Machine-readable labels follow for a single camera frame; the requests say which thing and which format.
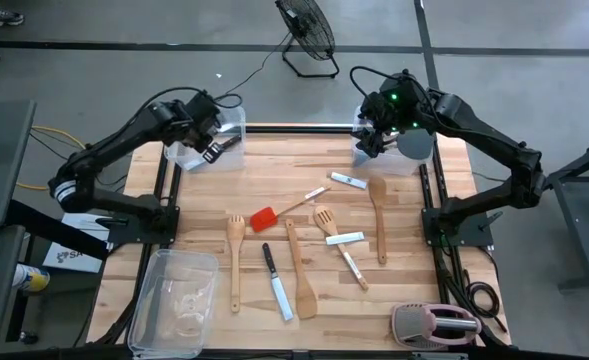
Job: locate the black aluminium table frame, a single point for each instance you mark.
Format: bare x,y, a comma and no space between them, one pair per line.
294,129

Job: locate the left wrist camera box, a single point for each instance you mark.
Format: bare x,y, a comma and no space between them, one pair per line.
206,107

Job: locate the black metal stand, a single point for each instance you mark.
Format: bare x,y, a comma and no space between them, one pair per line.
581,235

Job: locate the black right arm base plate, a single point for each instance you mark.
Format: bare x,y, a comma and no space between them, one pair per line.
469,235

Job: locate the wooden spoon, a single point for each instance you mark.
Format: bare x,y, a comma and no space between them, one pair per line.
377,190

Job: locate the yellow white spray can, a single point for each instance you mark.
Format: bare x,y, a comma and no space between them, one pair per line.
31,278

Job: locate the pink handheld grater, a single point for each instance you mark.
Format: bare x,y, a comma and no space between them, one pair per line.
414,325

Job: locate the large clear plastic bin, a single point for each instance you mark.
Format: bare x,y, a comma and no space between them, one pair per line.
174,305

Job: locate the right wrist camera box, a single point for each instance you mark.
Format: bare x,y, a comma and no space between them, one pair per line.
399,86

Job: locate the dark grey flat panel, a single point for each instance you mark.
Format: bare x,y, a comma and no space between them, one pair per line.
1,160

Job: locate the black floor fan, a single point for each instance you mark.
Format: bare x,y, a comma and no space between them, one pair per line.
309,27

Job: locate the white printed box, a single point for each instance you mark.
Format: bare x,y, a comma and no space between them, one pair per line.
69,257

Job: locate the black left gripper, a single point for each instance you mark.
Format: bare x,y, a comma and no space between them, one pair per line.
201,135

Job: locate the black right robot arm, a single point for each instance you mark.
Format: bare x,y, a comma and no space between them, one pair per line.
479,130

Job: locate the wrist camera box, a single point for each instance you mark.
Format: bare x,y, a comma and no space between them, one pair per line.
206,107
399,86

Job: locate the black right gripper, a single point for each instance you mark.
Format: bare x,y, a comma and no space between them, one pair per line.
399,115

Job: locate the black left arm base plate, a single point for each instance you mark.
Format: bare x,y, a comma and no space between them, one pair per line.
134,235

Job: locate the slotted wooden spatula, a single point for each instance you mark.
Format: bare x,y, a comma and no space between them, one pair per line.
324,217

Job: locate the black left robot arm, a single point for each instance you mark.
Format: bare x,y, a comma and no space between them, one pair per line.
114,140

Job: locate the clear plastic storage bin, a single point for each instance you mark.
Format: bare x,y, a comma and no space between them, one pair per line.
374,167
234,160

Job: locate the wooden spork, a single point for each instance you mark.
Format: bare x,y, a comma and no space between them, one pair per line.
235,230

